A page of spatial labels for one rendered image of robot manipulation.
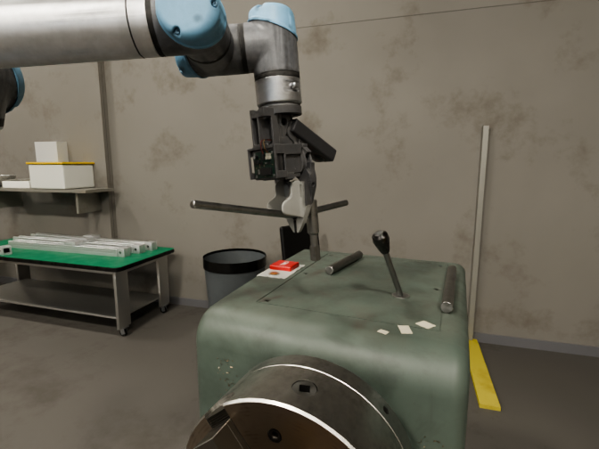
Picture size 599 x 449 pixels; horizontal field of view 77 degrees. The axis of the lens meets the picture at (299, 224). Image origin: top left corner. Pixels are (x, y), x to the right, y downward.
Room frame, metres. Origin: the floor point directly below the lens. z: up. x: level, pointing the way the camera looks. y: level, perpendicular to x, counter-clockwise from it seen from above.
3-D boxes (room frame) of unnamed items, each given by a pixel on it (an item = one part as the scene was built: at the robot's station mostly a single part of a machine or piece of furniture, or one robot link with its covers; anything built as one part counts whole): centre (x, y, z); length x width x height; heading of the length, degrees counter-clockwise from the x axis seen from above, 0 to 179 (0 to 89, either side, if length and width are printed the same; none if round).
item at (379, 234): (0.70, -0.15, 1.38); 0.04 x 0.03 x 0.05; 157
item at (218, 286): (3.30, 0.58, 0.36); 0.58 x 0.56 x 0.71; 163
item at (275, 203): (0.66, 0.03, 1.45); 0.06 x 0.03 x 0.09; 134
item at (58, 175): (4.03, 2.52, 1.41); 0.49 x 0.40 x 0.28; 73
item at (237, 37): (0.63, 0.14, 1.71); 0.11 x 0.11 x 0.08; 4
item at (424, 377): (0.84, -0.13, 1.06); 0.59 x 0.48 x 0.39; 157
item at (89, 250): (3.74, 2.42, 0.39); 2.15 x 0.82 x 0.78; 73
